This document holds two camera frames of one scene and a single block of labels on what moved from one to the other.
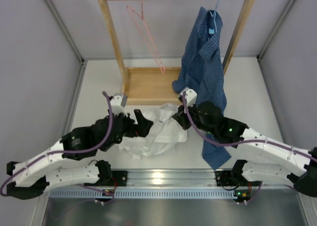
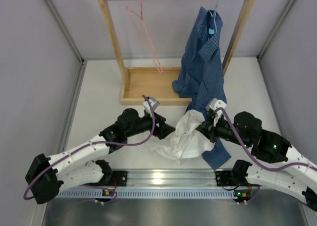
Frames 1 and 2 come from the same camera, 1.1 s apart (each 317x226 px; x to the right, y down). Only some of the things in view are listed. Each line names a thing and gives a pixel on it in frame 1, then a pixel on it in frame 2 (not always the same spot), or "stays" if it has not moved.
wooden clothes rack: (154, 86) stays
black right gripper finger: (185, 124) -> (205, 133)
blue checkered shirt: (200, 71) stays
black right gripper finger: (180, 116) -> (203, 126)
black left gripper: (142, 129) -> (164, 129)
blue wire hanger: (215, 12) stays
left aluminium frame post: (68, 35) stays
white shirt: (164, 136) -> (185, 141)
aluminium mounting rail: (182, 178) stays
